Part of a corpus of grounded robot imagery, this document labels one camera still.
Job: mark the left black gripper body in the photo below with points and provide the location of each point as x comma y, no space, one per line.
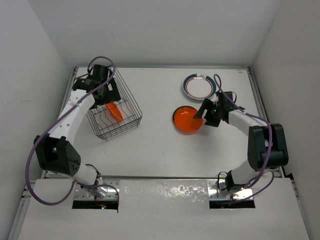
108,96

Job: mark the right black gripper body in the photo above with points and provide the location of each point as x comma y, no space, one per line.
214,109

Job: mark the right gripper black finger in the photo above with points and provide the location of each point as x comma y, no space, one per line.
206,105
213,122

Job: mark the orange plate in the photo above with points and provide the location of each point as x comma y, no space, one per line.
114,111
194,126

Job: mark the white plate with teal rim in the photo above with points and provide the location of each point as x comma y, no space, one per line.
199,87

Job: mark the orange plate front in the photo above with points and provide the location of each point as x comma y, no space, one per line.
194,126

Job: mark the dark plate with gold pattern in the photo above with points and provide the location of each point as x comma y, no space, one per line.
183,115

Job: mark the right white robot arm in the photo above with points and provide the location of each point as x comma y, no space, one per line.
266,148

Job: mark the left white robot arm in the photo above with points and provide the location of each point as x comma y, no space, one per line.
55,152

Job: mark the white front cover board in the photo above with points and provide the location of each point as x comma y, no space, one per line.
170,210

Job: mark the grey wire dish rack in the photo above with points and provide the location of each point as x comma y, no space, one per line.
104,126

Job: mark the aluminium table edge rail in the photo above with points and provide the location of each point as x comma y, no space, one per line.
262,113

